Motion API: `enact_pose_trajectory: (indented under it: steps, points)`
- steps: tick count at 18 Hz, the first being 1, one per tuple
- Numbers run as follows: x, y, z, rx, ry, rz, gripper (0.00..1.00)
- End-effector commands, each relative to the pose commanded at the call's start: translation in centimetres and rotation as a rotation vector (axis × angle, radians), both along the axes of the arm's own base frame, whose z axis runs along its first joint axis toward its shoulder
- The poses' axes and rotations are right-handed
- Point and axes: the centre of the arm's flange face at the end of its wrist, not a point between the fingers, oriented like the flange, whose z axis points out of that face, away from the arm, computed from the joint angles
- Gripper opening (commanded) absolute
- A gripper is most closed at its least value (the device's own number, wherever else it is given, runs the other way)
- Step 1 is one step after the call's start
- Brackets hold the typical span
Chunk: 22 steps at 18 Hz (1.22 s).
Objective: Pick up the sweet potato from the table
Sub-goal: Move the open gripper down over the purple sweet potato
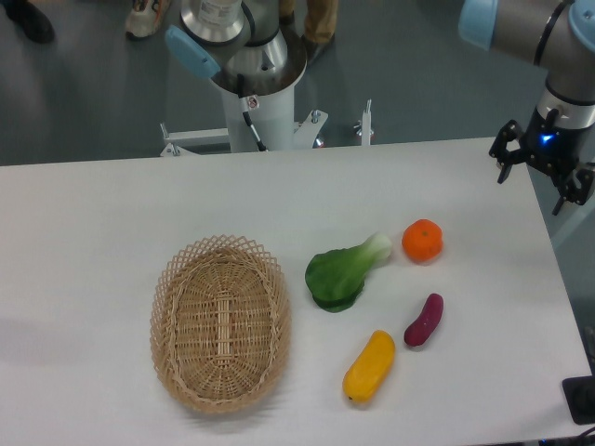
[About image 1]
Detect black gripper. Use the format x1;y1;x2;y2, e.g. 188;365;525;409
488;110;594;216

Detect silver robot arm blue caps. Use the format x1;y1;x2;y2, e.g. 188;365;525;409
458;1;594;214

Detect silver robot base joint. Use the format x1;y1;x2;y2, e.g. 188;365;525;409
165;1;307;97

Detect purple sweet potato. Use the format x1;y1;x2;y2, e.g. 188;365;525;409
403;293;444;348

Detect orange tangerine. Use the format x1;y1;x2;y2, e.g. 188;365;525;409
402;219;443;263

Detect black device at table edge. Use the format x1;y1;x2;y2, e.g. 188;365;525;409
562;375;594;426

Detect green bok choy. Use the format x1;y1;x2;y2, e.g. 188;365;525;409
305;233;392;312

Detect yellow mango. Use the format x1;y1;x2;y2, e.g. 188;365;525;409
342;330;396;403

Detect brown trouser leg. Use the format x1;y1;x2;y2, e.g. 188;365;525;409
304;0;338;44

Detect oval wicker basket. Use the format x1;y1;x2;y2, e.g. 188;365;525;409
150;235;292;414

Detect white sneaker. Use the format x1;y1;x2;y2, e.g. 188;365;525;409
125;0;172;40

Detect black shoe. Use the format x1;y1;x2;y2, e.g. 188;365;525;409
2;1;55;45

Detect white clamp bracket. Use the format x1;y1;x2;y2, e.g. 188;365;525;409
354;98;375;147

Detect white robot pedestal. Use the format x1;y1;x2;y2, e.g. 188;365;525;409
160;86;328;157

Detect black cable on pedestal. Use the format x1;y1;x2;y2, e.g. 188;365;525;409
235;72;269;153

